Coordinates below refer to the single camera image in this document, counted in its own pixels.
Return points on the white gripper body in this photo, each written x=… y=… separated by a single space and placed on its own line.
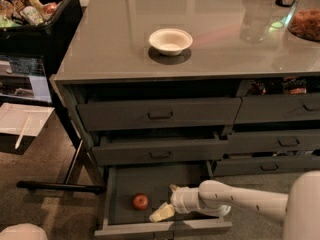
x=181 y=199

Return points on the red apple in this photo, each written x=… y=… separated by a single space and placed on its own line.
x=140 y=201

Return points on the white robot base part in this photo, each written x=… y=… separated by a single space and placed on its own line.
x=24 y=231

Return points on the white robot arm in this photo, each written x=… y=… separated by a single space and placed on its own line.
x=299 y=210

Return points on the middle left grey drawer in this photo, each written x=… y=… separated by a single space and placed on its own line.
x=159 y=150

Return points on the grey drawer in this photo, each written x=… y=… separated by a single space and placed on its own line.
x=159 y=150
x=265 y=165
x=279 y=108
x=273 y=141
x=167 y=113

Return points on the open bottom left drawer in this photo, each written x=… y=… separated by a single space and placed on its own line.
x=123 y=222

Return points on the top left grey drawer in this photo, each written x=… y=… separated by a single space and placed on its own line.
x=167 y=113

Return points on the bottom right grey drawer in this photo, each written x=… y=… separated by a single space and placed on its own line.
x=265 y=165

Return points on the middle right grey drawer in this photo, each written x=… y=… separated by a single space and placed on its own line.
x=273 y=141

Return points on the top right grey drawer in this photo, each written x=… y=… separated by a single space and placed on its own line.
x=279 y=108

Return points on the snack packets in drawer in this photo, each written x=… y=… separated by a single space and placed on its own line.
x=287 y=85

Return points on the white paper bowl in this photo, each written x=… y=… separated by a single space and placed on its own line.
x=170 y=41

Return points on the black floor bar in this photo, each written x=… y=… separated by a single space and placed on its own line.
x=32 y=185

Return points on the white pen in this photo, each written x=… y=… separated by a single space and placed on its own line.
x=22 y=132

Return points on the white paper pad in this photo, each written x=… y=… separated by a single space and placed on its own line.
x=13 y=117

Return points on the dark side table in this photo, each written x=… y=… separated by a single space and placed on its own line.
x=23 y=80

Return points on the glass jar of snacks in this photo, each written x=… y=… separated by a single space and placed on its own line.
x=305 y=21

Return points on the black bin of groceries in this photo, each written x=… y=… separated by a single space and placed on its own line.
x=38 y=28

